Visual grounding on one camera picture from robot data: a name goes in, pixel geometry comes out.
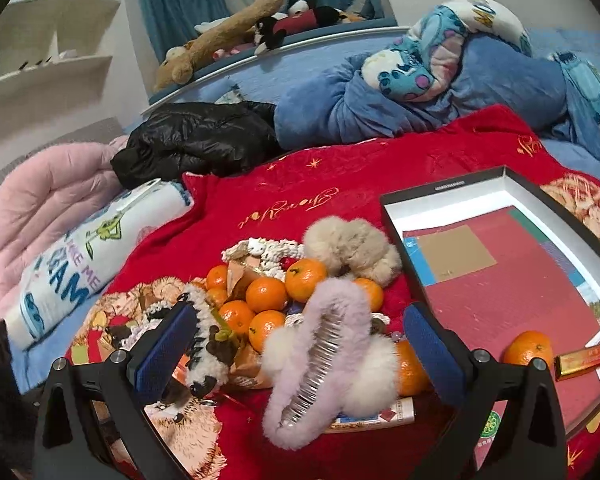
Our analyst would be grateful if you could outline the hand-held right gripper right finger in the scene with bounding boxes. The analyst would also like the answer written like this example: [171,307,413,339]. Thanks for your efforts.
[402,302,568,480]

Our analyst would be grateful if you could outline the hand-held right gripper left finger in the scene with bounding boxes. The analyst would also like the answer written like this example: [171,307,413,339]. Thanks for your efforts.
[32,297,201,480]

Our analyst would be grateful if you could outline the white fuzzy black-toothed hair clip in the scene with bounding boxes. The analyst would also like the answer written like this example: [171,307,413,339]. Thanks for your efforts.
[180,285,231,396]

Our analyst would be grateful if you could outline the single orange tangerine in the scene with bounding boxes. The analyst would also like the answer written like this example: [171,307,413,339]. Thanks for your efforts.
[503,330,555,368]

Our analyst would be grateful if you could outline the pink fuzzy hair clip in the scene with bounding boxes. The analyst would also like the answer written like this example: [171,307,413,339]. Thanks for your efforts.
[261,277,401,451]

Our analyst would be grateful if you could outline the black cardboard box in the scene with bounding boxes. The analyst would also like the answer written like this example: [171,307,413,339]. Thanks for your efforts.
[379,166,600,441]

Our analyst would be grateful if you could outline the flat printed packet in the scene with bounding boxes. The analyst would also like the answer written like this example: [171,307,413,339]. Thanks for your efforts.
[325,396,417,433]

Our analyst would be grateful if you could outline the brown paper pouch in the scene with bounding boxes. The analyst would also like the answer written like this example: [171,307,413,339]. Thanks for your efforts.
[227,345,276,391]
[225,259,261,311]

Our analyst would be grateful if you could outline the brown cardboard sheet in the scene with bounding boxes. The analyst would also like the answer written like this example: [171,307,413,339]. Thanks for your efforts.
[416,225,497,283]

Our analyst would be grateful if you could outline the pile of tangerines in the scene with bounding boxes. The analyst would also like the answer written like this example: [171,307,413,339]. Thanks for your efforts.
[205,257,431,397]

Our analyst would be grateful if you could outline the white printed pillow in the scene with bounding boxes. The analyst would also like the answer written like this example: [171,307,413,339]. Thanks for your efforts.
[5,180,195,351]

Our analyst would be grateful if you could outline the beige fluffy pompom scrunchie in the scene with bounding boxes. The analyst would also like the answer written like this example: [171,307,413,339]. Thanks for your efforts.
[301,216,403,287]

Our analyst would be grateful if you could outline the pink quilt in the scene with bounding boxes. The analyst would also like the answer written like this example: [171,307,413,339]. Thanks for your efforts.
[0,141,131,328]

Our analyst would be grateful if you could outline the red flat packet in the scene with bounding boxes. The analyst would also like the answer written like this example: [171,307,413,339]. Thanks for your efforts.
[554,339,600,382]

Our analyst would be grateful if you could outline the red printed blanket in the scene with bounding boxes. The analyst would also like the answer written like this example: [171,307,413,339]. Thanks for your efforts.
[62,105,600,480]

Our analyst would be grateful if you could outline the black puffer jacket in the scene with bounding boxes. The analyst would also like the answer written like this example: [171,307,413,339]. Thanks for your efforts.
[111,101,283,191]

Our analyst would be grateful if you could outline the blue cartoon printed blanket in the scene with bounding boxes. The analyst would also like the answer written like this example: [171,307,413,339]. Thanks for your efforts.
[272,0,600,166]

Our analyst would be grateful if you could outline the blue bed sheet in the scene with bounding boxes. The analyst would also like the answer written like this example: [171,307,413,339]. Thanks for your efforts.
[145,27,600,181]

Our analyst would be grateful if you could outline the brown plush dog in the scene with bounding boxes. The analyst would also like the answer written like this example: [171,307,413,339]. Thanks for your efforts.
[154,0,286,92]

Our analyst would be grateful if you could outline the white plush toy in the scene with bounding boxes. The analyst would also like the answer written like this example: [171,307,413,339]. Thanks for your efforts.
[194,12,261,33]

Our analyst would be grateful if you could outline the blue curved headboard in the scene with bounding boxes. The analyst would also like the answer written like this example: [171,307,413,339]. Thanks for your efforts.
[140,25,398,116]

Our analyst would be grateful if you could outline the black red mouse plush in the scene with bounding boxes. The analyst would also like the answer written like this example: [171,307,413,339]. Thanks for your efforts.
[252,0,341,56]

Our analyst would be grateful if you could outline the white crochet hair tie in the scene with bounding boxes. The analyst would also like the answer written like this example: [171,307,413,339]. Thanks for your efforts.
[221,236,306,281]

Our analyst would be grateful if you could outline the white wall shelf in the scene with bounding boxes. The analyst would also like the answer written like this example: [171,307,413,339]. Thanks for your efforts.
[0,0,123,126]

